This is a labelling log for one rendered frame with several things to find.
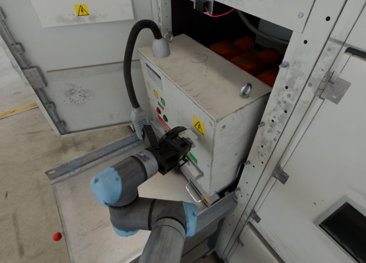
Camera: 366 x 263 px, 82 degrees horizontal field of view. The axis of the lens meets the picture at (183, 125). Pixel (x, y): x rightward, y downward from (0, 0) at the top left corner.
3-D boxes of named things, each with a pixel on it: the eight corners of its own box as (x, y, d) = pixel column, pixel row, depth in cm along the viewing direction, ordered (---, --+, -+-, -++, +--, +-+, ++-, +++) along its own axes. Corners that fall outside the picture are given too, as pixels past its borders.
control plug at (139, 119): (140, 140, 109) (132, 116, 96) (136, 134, 112) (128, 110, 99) (153, 133, 112) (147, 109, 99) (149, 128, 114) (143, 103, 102)
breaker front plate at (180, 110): (207, 200, 90) (212, 122, 55) (153, 130, 119) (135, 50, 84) (209, 198, 91) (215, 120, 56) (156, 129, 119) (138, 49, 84)
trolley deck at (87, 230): (88, 315, 73) (82, 313, 69) (54, 180, 110) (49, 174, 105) (235, 209, 99) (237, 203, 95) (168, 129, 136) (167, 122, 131)
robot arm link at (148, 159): (127, 170, 58) (128, 147, 53) (140, 163, 61) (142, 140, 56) (146, 187, 54) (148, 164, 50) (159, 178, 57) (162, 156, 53)
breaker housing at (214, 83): (209, 199, 90) (217, 120, 55) (154, 129, 120) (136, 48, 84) (289, 144, 108) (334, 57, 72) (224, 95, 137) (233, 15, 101)
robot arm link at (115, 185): (92, 200, 50) (84, 171, 47) (129, 177, 58) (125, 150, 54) (111, 217, 46) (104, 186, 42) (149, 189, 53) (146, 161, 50)
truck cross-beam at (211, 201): (210, 209, 92) (211, 203, 88) (152, 133, 124) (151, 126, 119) (219, 203, 94) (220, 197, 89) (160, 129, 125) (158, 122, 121)
